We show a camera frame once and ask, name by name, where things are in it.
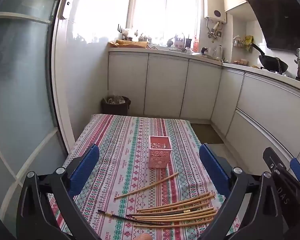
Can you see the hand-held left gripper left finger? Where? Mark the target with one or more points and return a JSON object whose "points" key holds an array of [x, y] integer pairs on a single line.
{"points": [[86, 170]]}

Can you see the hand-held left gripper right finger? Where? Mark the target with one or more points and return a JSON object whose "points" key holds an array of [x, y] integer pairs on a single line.
{"points": [[213, 172]]}

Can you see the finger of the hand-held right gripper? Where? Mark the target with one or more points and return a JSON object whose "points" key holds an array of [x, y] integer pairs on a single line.
{"points": [[273, 161], [298, 170]]}

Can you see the pink perforated utensil holder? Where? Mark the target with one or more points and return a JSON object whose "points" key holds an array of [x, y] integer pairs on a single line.
{"points": [[158, 160]]}

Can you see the pile of wooden chopsticks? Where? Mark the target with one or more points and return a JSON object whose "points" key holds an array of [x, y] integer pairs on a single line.
{"points": [[177, 218]]}

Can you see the wooden chopstick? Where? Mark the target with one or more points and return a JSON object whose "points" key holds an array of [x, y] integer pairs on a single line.
{"points": [[147, 185]]}

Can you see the patterned striped tablecloth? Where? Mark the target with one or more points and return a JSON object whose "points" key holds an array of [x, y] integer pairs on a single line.
{"points": [[130, 150]]}

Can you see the black chopstick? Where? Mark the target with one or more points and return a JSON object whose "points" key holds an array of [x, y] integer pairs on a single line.
{"points": [[180, 212], [115, 215]]}

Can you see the dark brown trash bin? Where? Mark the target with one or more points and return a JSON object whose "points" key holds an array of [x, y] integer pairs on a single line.
{"points": [[115, 108]]}

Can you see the black wok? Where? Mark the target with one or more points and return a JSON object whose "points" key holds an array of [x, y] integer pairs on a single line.
{"points": [[272, 63]]}

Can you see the white kitchen base cabinets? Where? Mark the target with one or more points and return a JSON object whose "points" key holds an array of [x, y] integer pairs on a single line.
{"points": [[165, 85]]}

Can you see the frosted glass door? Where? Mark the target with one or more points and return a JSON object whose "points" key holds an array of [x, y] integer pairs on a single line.
{"points": [[20, 80]]}

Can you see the white kettle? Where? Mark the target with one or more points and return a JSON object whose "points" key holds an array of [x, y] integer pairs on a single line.
{"points": [[219, 53]]}

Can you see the yellow packet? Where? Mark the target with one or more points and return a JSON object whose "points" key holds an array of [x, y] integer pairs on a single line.
{"points": [[248, 42]]}

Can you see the red bottle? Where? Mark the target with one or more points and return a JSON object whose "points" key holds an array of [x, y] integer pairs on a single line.
{"points": [[195, 44]]}

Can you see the brown paper sheet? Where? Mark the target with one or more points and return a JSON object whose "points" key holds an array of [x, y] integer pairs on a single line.
{"points": [[130, 43]]}

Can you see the water heater pipes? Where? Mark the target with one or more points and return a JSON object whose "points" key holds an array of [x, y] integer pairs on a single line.
{"points": [[213, 32]]}

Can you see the black range hood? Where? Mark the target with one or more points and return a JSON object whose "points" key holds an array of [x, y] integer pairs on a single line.
{"points": [[280, 17]]}

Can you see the white water heater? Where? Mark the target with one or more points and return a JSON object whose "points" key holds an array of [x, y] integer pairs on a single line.
{"points": [[213, 5]]}

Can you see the kitchen window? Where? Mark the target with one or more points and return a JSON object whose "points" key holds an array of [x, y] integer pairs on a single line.
{"points": [[165, 10]]}

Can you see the black wall hooks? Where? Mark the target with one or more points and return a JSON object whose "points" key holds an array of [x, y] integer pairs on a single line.
{"points": [[120, 28]]}

